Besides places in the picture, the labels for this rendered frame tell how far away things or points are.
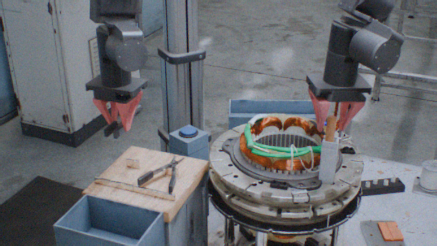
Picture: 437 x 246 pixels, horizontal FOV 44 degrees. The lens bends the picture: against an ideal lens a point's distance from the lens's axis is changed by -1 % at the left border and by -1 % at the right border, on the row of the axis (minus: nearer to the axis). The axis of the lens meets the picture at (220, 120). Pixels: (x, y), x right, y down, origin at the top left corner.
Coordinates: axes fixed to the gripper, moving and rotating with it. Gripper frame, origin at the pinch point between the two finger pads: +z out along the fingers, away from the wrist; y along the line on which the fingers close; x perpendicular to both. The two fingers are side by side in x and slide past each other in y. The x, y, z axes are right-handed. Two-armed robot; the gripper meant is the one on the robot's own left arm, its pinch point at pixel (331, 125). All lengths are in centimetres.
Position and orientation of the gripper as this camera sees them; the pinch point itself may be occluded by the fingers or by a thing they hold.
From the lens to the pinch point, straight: 101.0
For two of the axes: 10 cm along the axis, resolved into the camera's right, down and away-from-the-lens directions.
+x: -1.6, -4.7, 8.7
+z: -0.6, 8.8, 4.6
